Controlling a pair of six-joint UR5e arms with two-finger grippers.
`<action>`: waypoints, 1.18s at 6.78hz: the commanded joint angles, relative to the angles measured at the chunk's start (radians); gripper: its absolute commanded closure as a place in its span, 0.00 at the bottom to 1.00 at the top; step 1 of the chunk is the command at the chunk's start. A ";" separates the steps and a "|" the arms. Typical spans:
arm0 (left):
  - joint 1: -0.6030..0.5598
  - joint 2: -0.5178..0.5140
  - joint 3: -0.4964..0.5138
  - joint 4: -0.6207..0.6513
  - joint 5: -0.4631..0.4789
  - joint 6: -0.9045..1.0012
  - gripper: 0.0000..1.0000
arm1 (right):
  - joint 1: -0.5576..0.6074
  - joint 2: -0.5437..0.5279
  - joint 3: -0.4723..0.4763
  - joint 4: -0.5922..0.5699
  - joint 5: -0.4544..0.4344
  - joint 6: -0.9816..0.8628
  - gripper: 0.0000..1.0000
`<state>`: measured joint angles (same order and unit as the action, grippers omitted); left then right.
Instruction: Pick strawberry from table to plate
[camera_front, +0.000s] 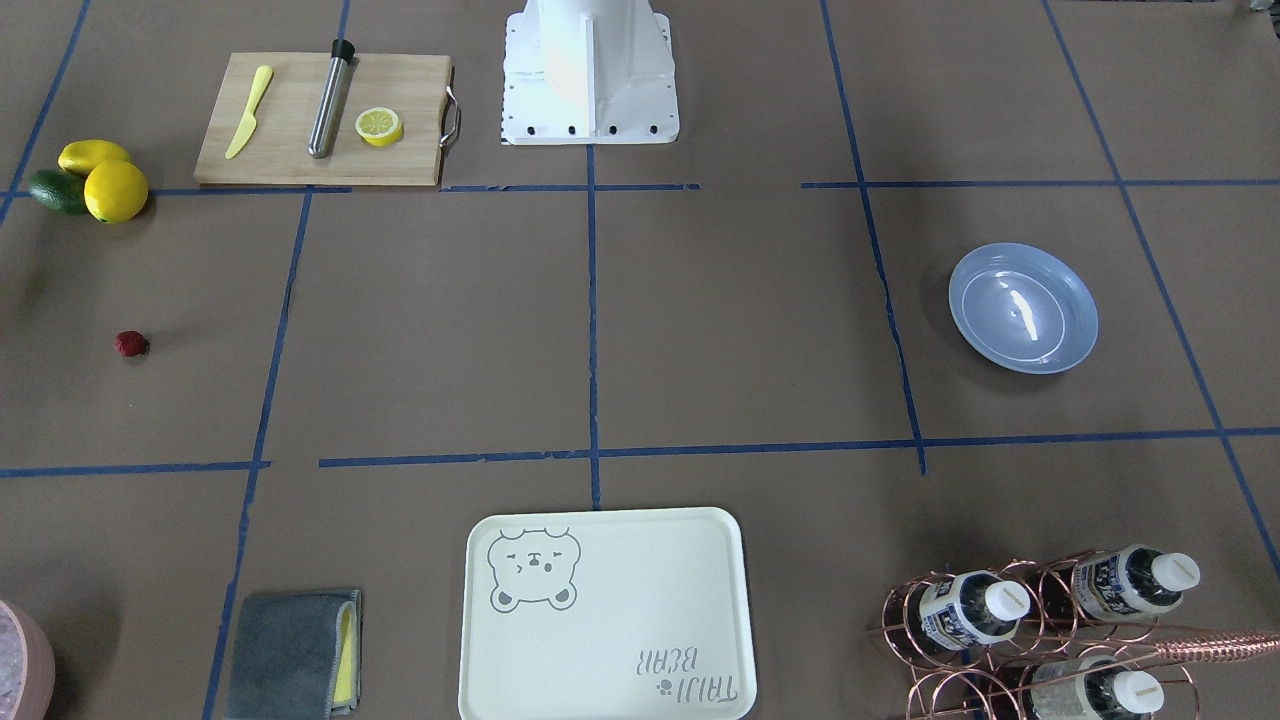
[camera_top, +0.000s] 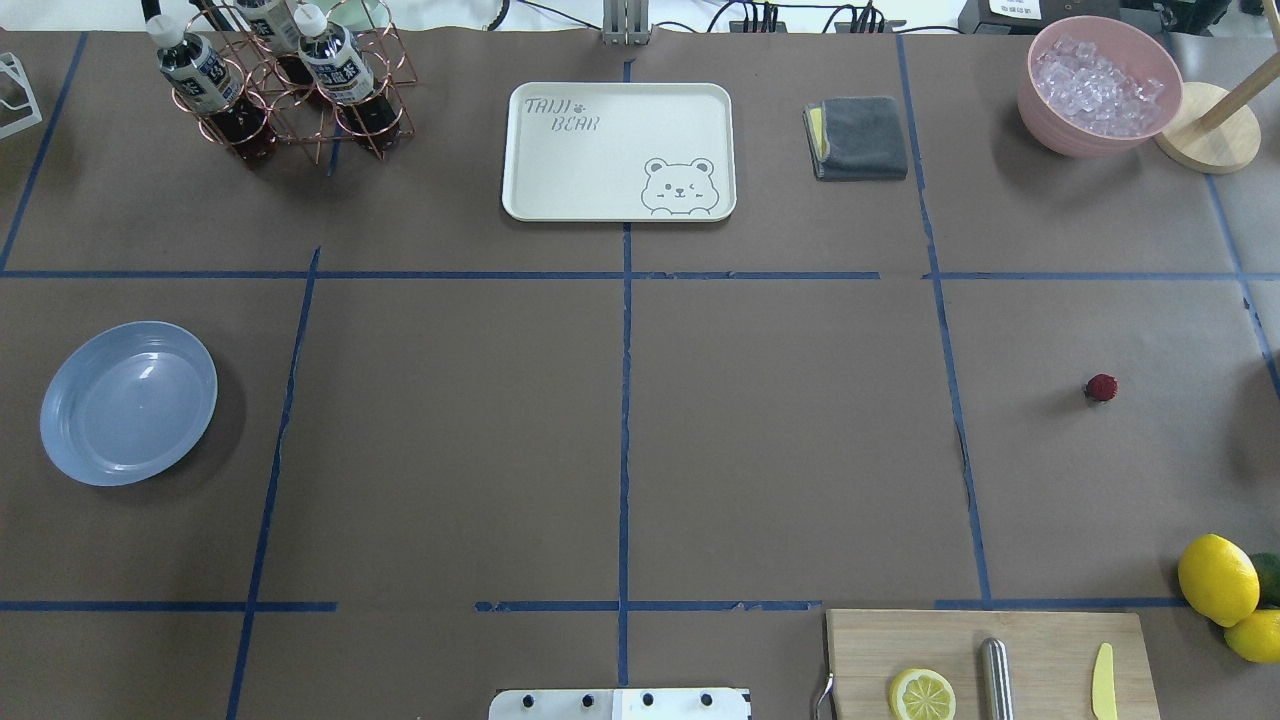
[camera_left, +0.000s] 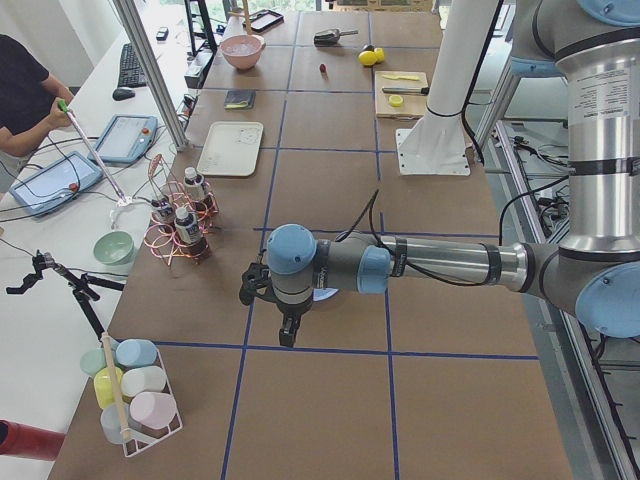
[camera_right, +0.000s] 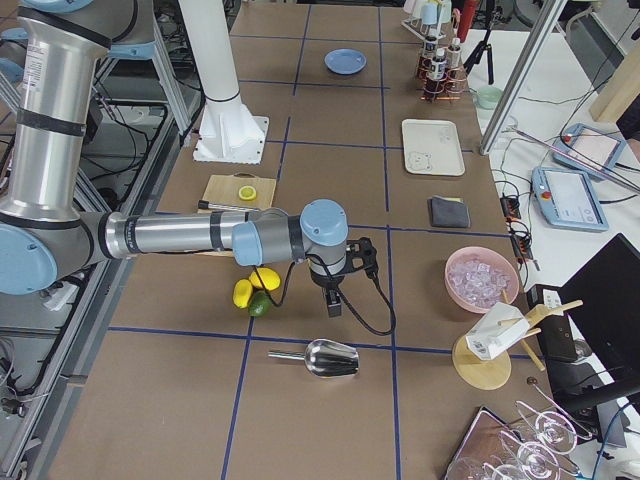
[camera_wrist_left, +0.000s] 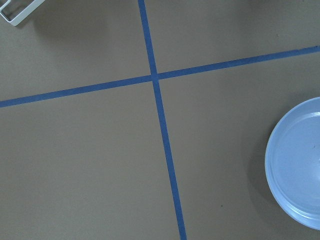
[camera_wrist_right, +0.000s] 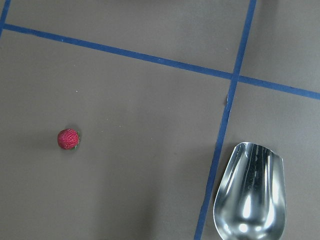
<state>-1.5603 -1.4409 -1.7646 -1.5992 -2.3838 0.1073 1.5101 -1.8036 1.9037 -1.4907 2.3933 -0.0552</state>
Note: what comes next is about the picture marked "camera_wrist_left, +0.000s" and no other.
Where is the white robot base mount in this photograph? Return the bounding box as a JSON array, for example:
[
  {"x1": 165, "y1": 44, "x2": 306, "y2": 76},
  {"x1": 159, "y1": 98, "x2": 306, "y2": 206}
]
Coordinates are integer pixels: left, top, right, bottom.
[{"x1": 0, "y1": 0, "x2": 45, "y2": 27}]

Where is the blue round plate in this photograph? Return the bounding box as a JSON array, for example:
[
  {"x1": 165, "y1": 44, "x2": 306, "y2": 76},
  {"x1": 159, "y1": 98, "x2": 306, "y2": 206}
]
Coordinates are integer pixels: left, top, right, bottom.
[{"x1": 264, "y1": 97, "x2": 320, "y2": 230}]

